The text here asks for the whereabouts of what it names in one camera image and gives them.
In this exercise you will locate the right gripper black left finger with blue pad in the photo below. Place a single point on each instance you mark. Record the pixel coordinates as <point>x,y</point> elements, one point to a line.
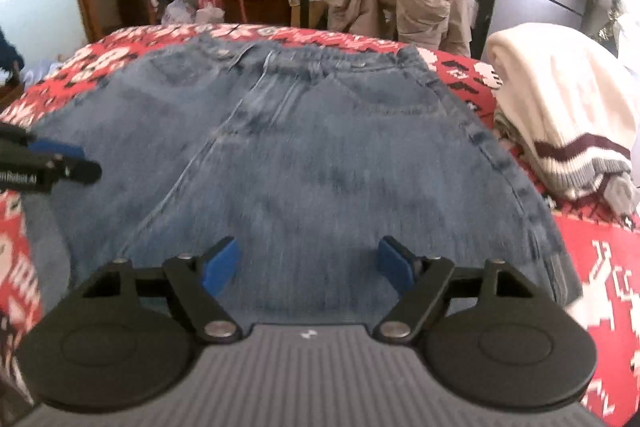
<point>195,282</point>

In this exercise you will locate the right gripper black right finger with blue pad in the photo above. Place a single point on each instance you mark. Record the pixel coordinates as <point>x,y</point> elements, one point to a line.
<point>420,283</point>

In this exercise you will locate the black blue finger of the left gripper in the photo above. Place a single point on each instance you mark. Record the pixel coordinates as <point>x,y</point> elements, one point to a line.
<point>29,164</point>

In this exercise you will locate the blue denim jeans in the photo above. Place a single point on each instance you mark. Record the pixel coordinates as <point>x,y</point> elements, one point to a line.
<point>307,157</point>

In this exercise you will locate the dark navy garment pile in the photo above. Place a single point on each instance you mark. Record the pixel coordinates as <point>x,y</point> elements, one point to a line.
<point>11,61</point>

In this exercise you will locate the white plastic bag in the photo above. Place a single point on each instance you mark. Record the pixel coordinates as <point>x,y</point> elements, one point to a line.
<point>178,12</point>

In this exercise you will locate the cream striped knit sweater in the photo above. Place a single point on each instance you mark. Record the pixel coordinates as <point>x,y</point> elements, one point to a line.
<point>573,108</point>

